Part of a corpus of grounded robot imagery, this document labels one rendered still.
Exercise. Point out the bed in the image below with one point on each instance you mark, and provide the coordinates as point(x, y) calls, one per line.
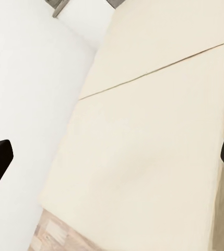
point(139, 166)

